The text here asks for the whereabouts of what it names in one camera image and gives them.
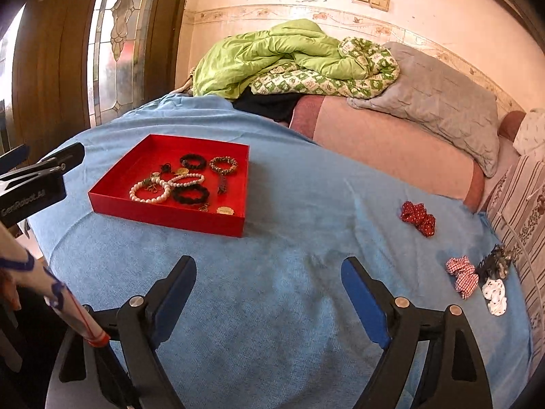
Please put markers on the green white patterned blanket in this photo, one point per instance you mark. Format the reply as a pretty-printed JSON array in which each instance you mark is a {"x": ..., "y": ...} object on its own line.
[{"x": 360, "y": 69}]

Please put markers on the light blue bed blanket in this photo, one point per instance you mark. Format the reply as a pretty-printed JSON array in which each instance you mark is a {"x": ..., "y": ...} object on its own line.
[{"x": 268, "y": 323}]

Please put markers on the red purple beaded hair clip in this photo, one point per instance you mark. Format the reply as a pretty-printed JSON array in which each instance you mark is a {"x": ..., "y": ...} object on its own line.
[{"x": 222, "y": 185}]

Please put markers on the black cloth under comforter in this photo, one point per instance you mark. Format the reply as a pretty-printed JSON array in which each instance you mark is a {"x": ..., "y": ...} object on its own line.
[{"x": 277, "y": 107}]

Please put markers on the striped floral pillow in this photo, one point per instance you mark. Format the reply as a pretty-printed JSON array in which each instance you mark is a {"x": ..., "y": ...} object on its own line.
[{"x": 516, "y": 213}]

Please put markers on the green quilted comforter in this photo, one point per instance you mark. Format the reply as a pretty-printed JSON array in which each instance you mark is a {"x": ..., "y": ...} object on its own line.
[{"x": 228, "y": 67}]

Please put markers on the dark brown wooden window frame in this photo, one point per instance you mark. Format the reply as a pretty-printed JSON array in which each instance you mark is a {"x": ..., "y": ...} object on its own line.
[{"x": 49, "y": 102}]

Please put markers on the red jewelry tray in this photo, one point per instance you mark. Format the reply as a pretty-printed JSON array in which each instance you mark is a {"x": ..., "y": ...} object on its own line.
[{"x": 133, "y": 188}]

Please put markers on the grey quilted pillow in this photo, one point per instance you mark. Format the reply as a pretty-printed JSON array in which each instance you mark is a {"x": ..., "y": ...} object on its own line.
[{"x": 444, "y": 101}]

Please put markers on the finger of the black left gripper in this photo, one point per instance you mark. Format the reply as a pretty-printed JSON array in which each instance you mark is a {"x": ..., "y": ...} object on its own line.
[{"x": 65, "y": 159}]

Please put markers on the black white patterned scrunchie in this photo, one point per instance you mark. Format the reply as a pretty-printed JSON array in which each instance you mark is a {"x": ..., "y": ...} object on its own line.
[{"x": 495, "y": 265}]

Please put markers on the red polka dot scrunchie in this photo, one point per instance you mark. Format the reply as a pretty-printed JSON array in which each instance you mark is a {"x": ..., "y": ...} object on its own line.
[{"x": 417, "y": 215}]

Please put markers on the amber and black earring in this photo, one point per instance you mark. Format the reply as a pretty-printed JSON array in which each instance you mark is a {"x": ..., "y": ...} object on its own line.
[{"x": 167, "y": 169}]

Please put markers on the white printed scrunchie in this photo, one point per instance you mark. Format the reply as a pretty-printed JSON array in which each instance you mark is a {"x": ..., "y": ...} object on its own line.
[{"x": 494, "y": 293}]

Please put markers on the stained glass window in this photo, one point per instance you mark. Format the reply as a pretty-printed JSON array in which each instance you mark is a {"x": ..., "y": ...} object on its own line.
[{"x": 111, "y": 58}]

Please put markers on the red white checked scrunchie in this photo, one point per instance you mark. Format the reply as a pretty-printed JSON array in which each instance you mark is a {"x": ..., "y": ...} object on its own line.
[{"x": 464, "y": 272}]

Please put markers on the pink bed sheet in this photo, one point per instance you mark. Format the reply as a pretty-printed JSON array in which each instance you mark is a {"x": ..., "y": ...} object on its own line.
[{"x": 394, "y": 146}]

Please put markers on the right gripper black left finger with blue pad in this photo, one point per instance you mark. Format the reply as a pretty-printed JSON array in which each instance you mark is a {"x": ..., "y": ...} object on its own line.
[{"x": 89, "y": 377}]

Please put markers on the black hair scrunchie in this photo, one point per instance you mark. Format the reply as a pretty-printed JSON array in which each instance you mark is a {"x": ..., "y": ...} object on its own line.
[{"x": 191, "y": 195}]

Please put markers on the white blue patterned cable wrap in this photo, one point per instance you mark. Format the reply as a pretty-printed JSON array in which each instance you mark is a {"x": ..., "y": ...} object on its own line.
[{"x": 20, "y": 268}]

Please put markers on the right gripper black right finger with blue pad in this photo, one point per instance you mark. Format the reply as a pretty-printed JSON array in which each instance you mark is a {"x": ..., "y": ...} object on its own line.
[{"x": 453, "y": 375}]

